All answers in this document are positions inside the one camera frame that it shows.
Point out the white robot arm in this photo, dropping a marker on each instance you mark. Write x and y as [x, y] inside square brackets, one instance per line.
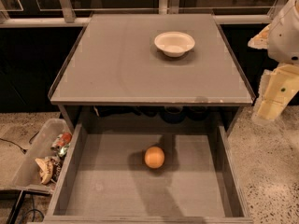
[281, 40]

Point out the clear plastic bin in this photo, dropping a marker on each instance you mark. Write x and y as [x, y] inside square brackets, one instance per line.
[27, 176]

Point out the grey wooden cabinet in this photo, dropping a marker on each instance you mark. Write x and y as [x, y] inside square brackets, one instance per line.
[116, 62]

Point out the beige crumpled snack bag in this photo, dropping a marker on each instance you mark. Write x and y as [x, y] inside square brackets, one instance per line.
[45, 170]

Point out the orange fruit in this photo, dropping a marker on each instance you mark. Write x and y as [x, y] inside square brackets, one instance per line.
[154, 157]

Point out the red soda can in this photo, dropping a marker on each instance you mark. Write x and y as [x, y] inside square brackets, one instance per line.
[61, 140]

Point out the dark cup under counter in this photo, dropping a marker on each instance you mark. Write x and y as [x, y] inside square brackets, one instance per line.
[173, 114]

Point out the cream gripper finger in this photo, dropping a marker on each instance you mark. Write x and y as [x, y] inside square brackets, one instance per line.
[260, 41]
[276, 90]

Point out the white paper bowl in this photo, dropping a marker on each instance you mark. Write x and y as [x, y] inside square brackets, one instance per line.
[174, 44]

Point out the open grey top drawer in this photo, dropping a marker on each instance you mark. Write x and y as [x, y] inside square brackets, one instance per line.
[105, 179]

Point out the metal window railing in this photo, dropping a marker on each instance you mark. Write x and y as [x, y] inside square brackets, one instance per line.
[75, 13]

